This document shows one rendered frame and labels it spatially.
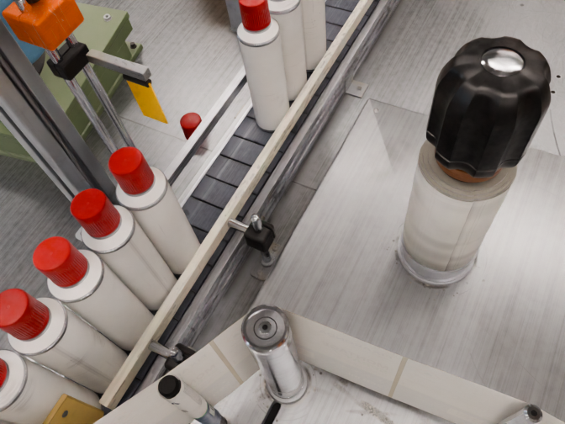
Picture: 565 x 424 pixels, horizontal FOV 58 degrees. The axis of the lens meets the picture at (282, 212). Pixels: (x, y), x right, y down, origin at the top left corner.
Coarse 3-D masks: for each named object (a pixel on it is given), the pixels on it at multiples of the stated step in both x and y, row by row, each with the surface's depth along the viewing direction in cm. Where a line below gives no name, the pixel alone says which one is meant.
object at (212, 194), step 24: (336, 0) 87; (336, 24) 84; (360, 24) 83; (312, 72) 78; (240, 144) 73; (264, 144) 72; (288, 144) 72; (216, 168) 71; (240, 168) 70; (216, 192) 69; (192, 216) 67; (216, 216) 67; (240, 216) 66; (192, 288) 62; (168, 336) 59
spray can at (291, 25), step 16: (272, 0) 62; (288, 0) 62; (272, 16) 63; (288, 16) 63; (288, 32) 65; (288, 48) 67; (288, 64) 69; (304, 64) 72; (288, 80) 72; (304, 80) 74; (288, 96) 74
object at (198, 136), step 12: (240, 72) 68; (240, 84) 68; (228, 96) 66; (216, 108) 65; (204, 120) 65; (216, 120) 66; (204, 132) 64; (192, 144) 63; (180, 156) 62; (192, 156) 63; (168, 168) 61; (180, 168) 62; (168, 180) 60
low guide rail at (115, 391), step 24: (360, 0) 81; (336, 48) 76; (312, 96) 74; (288, 120) 69; (264, 168) 67; (240, 192) 64; (216, 240) 62; (192, 264) 59; (168, 312) 57; (144, 336) 56; (144, 360) 56; (120, 384) 53
